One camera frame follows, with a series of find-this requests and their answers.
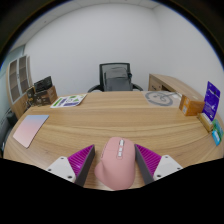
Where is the purple standing card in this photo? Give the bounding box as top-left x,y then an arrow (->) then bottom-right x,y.
202,80 -> 222,122

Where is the orange cardboard box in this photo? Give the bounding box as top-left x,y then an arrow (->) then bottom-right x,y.
178,94 -> 206,117

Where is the pink computer mouse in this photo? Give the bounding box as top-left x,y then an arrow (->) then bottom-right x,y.
93,136 -> 137,191

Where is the black mesh office chair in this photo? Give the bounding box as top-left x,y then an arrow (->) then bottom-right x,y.
87,62 -> 144,93

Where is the wooden side desk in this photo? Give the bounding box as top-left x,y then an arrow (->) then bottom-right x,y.
147,73 -> 205,103

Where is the black cardboard box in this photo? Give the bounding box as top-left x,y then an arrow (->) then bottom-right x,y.
33,75 -> 54,93

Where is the large dark brown box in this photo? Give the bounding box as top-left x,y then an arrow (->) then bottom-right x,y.
33,85 -> 58,107

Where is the small dark brown box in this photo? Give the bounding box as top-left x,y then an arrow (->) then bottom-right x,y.
25,86 -> 37,108

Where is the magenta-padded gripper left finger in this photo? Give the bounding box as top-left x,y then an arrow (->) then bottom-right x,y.
45,143 -> 96,188

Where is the grey backpack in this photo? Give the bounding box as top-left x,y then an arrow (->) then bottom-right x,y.
103,66 -> 134,92

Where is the pink blue gradient mouse pad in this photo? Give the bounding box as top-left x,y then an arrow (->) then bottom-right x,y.
12,114 -> 50,149

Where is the wooden shelf cabinet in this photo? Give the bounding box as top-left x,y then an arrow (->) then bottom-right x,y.
5,54 -> 34,120

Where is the teal small box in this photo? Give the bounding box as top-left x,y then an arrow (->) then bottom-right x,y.
211,119 -> 224,147

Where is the white sticker sheet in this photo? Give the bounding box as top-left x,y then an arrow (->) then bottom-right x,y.
50,93 -> 88,109

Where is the yellow small box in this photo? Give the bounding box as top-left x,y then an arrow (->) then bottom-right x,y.
197,112 -> 215,133

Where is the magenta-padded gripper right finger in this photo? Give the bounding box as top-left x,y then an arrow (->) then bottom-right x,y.
134,143 -> 184,186

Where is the black leather armchair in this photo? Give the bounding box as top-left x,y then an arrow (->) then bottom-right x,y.
1,111 -> 18,148

